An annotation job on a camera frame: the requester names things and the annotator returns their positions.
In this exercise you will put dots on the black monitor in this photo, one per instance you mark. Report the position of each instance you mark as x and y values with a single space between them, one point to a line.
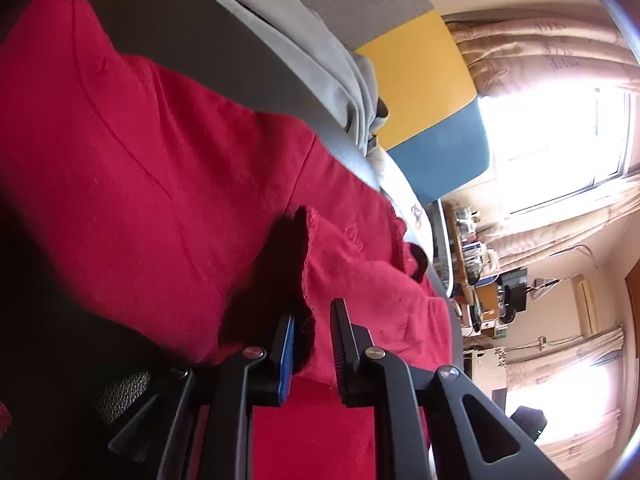
515 290

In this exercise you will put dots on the beige air conditioner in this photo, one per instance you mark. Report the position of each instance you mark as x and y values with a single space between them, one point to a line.
586 305

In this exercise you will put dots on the grey garment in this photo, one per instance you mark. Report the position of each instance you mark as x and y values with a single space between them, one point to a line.
310 45

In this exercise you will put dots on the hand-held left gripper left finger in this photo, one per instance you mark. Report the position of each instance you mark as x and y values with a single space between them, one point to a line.
286 355

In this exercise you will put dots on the red sweater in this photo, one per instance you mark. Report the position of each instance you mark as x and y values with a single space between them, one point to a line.
150 170

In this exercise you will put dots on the patterned beige curtain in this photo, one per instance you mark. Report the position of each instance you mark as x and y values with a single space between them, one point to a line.
540 55
560 230
550 375

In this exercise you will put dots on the large bright window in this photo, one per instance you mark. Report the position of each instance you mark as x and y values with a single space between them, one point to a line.
555 145

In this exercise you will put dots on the cluster of jars and bottles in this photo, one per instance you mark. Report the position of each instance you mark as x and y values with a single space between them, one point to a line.
467 225

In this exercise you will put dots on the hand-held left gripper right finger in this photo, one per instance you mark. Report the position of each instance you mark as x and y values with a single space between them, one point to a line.
340 355

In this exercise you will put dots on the small side window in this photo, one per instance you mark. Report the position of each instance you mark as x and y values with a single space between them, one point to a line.
575 400

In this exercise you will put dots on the white printed pillow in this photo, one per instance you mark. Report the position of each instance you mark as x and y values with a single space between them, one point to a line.
405 200

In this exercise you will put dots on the grey yellow blue sofa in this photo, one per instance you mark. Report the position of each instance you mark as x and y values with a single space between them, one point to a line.
425 85

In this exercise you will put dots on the white floral board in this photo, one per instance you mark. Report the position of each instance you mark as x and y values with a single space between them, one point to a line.
492 362

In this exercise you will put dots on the wooden desk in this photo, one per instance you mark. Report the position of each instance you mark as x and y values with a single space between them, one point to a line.
462 250

